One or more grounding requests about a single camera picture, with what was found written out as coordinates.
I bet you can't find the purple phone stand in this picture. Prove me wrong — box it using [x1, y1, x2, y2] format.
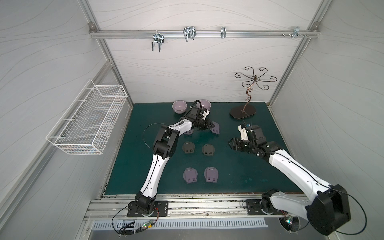
[210, 122, 220, 135]
[184, 130, 194, 135]
[204, 167, 219, 183]
[183, 168, 198, 184]

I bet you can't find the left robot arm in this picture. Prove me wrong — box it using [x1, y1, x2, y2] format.
[129, 107, 214, 216]

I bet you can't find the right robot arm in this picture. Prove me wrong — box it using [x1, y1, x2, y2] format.
[228, 124, 352, 236]

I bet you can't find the brown metal jewelry stand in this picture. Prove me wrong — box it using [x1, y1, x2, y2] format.
[230, 66, 278, 120]

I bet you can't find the right pink bowl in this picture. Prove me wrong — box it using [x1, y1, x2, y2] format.
[199, 100, 212, 110]

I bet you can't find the pink bowl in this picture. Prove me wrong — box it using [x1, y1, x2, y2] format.
[172, 100, 188, 114]
[199, 100, 212, 110]

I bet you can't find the left pink bowl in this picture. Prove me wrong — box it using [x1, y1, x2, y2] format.
[172, 100, 188, 114]

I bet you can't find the green table mat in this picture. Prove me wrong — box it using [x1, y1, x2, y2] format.
[105, 103, 299, 195]

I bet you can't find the metal double hook middle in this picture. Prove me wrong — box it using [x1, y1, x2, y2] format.
[183, 26, 197, 42]

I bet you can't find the metal double hook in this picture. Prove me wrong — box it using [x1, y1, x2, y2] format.
[183, 26, 197, 42]
[152, 33, 165, 53]

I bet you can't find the small metal hook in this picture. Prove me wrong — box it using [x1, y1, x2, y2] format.
[221, 27, 227, 39]

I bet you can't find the metal double hook left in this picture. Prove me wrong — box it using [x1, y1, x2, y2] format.
[152, 33, 165, 53]

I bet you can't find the white vent strip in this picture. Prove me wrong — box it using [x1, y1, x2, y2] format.
[92, 217, 268, 231]

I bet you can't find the metal hook right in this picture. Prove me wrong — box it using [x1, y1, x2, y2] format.
[282, 27, 309, 39]

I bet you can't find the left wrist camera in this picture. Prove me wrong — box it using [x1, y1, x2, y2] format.
[202, 110, 210, 120]

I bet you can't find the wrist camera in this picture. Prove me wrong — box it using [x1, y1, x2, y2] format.
[202, 110, 210, 120]
[238, 124, 249, 141]

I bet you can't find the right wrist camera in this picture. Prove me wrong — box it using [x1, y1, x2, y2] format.
[238, 124, 249, 141]

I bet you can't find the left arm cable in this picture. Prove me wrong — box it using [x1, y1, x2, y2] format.
[142, 122, 166, 151]

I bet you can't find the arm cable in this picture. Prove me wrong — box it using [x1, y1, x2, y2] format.
[329, 184, 368, 236]
[142, 122, 166, 151]

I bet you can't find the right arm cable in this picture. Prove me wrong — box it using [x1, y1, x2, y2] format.
[329, 184, 368, 236]

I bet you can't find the white wire basket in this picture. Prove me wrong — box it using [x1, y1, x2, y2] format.
[46, 80, 128, 155]

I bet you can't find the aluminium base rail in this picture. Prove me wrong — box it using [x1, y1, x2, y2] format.
[84, 193, 262, 221]

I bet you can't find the aluminium top rail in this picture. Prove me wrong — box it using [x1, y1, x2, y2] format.
[90, 28, 321, 40]

